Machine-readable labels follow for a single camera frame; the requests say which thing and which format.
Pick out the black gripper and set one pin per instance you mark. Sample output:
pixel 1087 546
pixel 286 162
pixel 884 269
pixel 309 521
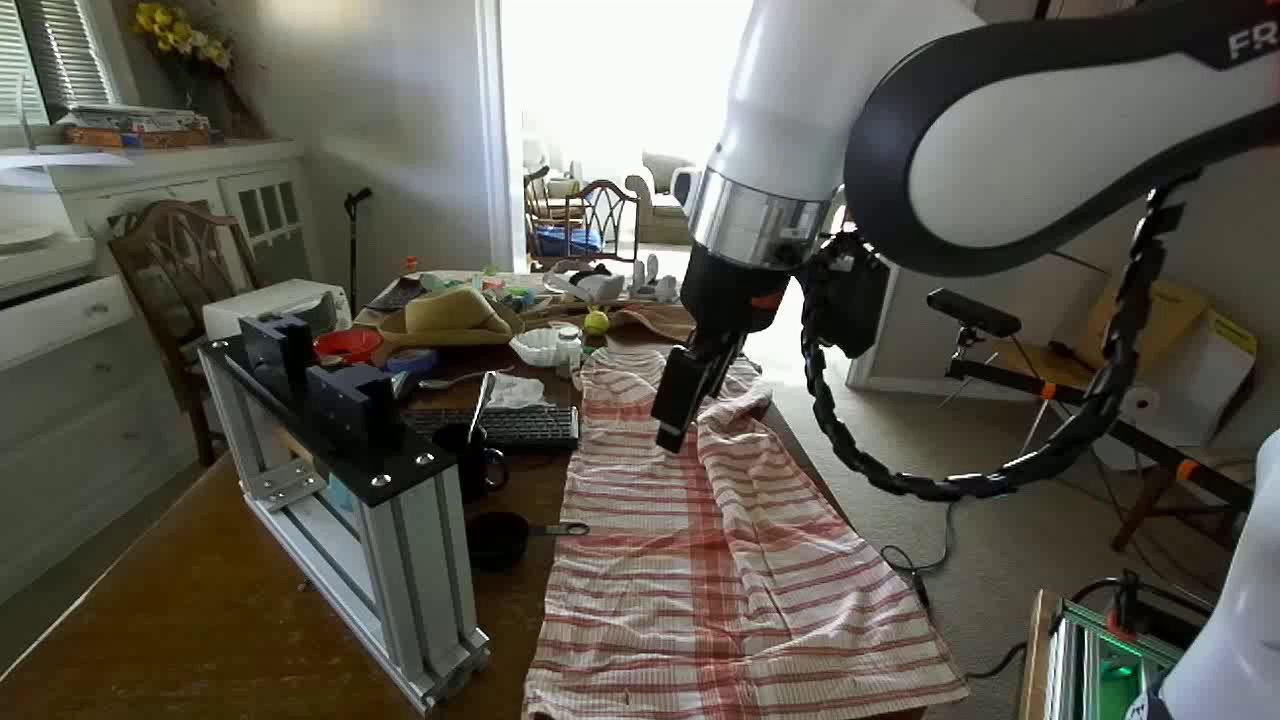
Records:
pixel 724 303

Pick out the red striped white towel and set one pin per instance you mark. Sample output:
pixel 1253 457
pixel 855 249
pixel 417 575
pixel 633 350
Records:
pixel 722 586

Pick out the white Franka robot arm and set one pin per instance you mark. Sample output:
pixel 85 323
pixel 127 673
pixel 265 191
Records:
pixel 801 83

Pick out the green ball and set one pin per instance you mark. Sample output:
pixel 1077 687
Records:
pixel 597 323

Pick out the white bowl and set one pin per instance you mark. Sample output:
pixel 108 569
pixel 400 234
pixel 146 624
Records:
pixel 544 350

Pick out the black keypad device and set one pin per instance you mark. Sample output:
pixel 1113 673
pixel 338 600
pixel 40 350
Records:
pixel 530 425

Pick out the white crumpled paper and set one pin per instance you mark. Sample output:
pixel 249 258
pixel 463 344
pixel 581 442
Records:
pixel 513 391

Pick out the beige armchair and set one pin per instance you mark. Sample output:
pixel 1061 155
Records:
pixel 663 192

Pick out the black mug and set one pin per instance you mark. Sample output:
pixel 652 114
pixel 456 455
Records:
pixel 464 461

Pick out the small black pan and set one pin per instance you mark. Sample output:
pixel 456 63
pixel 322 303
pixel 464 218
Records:
pixel 501 542

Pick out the yellow cloth bag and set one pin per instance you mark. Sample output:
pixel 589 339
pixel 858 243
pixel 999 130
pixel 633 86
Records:
pixel 452 319

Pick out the black padded bench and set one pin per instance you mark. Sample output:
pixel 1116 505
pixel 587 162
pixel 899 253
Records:
pixel 975 314

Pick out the red round object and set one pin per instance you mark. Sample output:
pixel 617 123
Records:
pixel 348 344

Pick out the black walking stick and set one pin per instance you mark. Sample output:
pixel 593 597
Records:
pixel 355 243

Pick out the white box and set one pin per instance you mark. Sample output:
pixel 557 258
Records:
pixel 265 304

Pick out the orange black clamp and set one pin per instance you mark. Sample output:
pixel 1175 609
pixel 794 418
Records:
pixel 1128 600

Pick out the cardboard box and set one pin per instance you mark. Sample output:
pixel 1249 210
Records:
pixel 1185 360

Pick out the dark wooden chair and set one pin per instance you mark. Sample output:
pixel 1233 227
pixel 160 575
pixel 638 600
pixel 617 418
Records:
pixel 165 274

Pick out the white cabinet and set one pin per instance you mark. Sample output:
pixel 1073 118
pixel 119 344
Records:
pixel 80 385

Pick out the yellow flowers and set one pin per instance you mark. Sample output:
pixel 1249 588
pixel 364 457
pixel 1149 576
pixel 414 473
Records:
pixel 180 34

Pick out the window blinds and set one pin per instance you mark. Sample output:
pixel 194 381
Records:
pixel 66 53

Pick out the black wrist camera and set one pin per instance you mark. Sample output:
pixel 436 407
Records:
pixel 844 298

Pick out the metal frame chair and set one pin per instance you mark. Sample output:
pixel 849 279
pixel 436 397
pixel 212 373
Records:
pixel 600 214

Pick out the dark blue mount block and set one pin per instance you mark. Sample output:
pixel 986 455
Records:
pixel 355 407
pixel 278 353

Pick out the aluminium profile frame stand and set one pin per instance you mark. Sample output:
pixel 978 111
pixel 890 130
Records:
pixel 387 563

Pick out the green lit aluminium frame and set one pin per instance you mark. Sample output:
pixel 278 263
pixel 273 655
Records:
pixel 1107 673

